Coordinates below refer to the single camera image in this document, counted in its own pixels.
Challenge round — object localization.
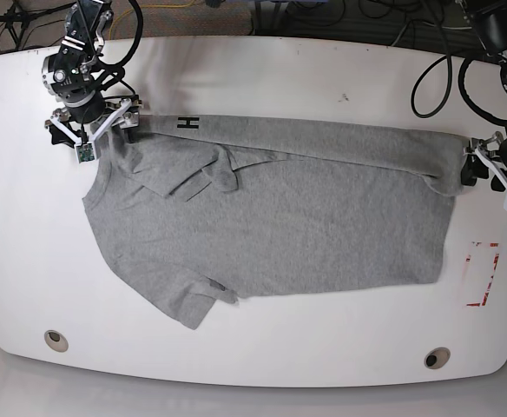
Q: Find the left table cable grommet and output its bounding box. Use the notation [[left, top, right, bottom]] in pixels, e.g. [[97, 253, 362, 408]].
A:
[[44, 330, 69, 353]]

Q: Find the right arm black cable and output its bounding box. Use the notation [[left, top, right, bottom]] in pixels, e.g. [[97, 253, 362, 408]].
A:
[[92, 0, 145, 101]]

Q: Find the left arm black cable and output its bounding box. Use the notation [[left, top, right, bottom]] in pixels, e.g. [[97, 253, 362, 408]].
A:
[[411, 0, 507, 131]]

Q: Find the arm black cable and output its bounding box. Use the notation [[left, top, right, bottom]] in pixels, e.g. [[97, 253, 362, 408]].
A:
[[411, 0, 507, 131], [92, 0, 145, 101]]

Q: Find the grey T-shirt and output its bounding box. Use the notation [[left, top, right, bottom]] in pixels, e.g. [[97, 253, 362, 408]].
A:
[[82, 116, 465, 329]]

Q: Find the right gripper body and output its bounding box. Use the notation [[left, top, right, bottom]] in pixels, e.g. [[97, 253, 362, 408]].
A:
[[44, 97, 142, 143]]

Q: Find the table cable grommet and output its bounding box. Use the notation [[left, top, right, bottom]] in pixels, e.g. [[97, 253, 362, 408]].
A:
[[424, 347, 451, 370], [44, 330, 69, 353]]

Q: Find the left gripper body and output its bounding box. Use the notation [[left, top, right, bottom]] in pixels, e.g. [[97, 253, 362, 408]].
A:
[[462, 132, 507, 199]]

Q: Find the yellow cable on floor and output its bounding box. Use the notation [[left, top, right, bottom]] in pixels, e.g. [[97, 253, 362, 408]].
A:
[[109, 8, 133, 40]]

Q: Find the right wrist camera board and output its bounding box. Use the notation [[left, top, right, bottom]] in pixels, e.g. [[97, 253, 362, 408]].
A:
[[75, 142, 97, 163]]

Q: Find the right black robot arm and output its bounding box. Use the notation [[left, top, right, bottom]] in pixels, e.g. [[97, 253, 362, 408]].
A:
[[42, 1, 143, 150]]

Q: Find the black tripod stand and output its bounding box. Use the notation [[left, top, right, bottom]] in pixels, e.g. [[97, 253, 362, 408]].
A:
[[0, 1, 72, 50]]

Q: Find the right table cable grommet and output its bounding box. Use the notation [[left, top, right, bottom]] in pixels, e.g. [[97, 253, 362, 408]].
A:
[[424, 347, 451, 370]]

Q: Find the red tape marking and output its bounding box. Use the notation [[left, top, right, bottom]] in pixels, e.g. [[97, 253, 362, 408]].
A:
[[462, 242, 501, 308]]

